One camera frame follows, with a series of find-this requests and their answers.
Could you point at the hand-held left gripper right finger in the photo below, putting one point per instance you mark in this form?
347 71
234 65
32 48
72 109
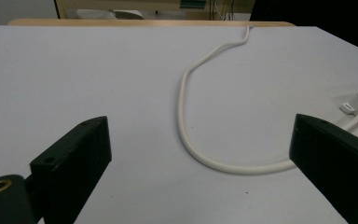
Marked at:
332 155

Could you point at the beige chair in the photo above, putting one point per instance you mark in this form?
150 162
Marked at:
108 14

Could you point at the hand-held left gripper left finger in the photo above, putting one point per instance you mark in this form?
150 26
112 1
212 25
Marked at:
74 161

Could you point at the small white plug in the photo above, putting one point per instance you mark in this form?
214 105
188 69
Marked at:
346 107

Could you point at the green box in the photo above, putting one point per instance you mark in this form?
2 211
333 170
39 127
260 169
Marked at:
192 3

